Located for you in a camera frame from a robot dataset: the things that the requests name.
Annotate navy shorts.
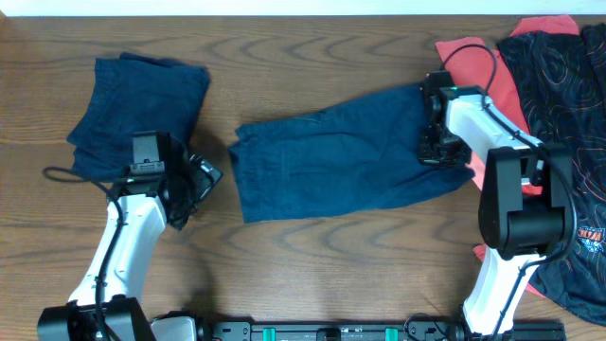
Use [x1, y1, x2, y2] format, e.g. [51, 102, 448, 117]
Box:
[67, 52, 210, 181]
[229, 83, 473, 223]

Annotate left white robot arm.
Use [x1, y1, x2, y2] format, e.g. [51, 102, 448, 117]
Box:
[37, 155, 223, 340]

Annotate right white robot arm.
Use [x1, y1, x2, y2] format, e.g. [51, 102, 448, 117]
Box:
[418, 81, 578, 340]

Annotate red orange shorts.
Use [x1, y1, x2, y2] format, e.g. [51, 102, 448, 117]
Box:
[434, 13, 579, 298]

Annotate folded navy shorts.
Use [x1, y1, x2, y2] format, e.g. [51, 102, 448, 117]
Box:
[67, 52, 210, 181]

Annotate black patterned shorts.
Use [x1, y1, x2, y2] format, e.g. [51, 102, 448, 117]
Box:
[497, 24, 605, 325]

